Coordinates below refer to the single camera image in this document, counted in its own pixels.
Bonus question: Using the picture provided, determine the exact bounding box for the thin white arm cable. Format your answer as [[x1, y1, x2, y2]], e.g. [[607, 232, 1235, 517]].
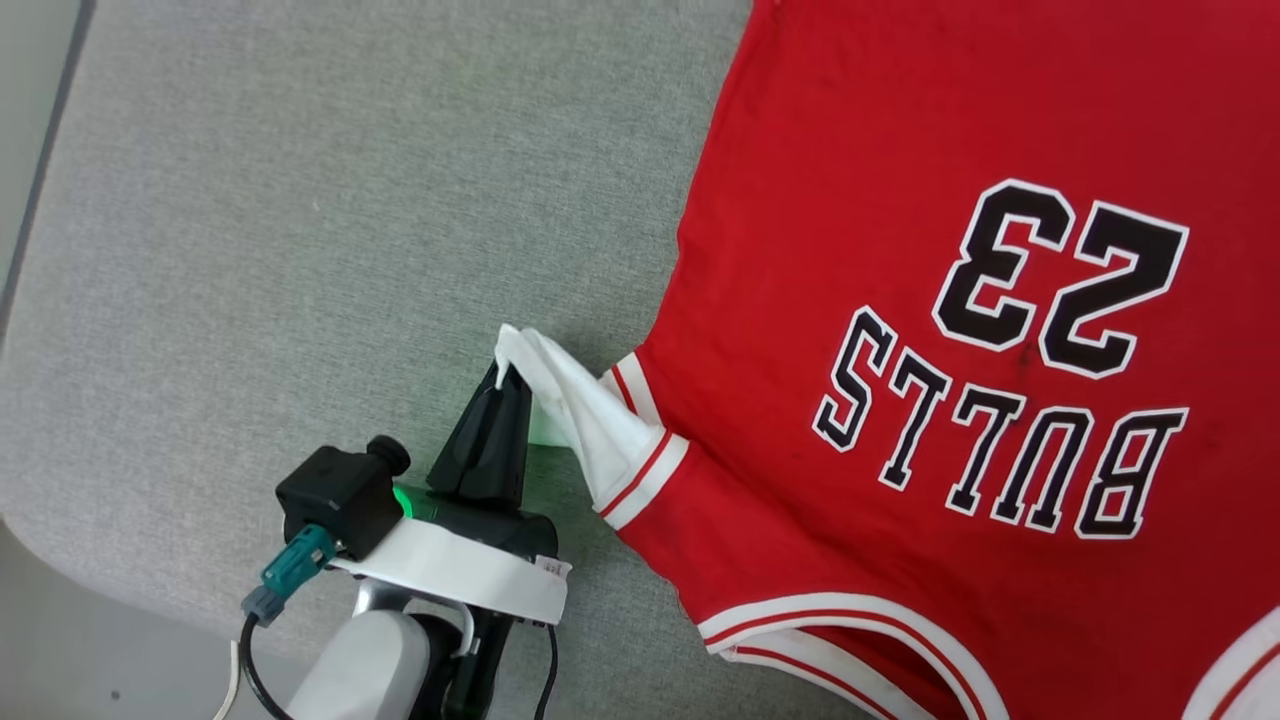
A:
[[210, 640, 243, 720]]

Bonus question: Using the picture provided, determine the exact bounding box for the black camera cable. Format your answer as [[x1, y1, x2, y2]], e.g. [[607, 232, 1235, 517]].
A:
[[238, 612, 296, 720]]

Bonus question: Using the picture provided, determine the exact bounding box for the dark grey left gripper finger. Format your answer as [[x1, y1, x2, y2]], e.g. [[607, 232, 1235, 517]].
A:
[[493, 368, 534, 503], [428, 362, 508, 498]]

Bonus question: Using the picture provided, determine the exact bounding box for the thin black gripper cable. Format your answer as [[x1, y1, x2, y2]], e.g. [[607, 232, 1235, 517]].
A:
[[533, 625, 558, 720]]

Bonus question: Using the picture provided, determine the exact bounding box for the teal camera cable connector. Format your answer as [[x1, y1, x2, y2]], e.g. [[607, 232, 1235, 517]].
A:
[[242, 525, 338, 628]]

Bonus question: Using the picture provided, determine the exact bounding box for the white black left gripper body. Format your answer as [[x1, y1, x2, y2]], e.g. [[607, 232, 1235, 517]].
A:
[[330, 485, 573, 628]]

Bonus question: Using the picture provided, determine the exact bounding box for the grey fabric sofa cushion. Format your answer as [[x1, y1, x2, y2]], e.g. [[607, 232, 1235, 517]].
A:
[[0, 0, 1280, 720]]

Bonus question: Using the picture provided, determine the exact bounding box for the red Bulls basketball jersey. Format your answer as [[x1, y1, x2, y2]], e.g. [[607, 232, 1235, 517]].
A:
[[495, 0, 1280, 720]]

